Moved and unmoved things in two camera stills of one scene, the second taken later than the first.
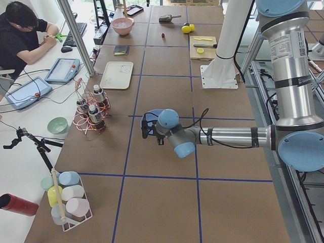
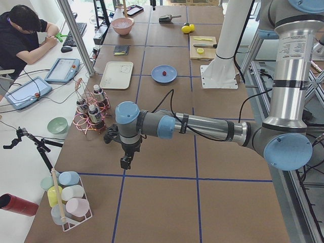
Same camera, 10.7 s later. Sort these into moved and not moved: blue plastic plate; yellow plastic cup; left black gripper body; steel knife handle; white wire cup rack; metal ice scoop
Moved: blue plastic plate; left black gripper body
Not moved: steel knife handle; metal ice scoop; yellow plastic cup; white wire cup rack
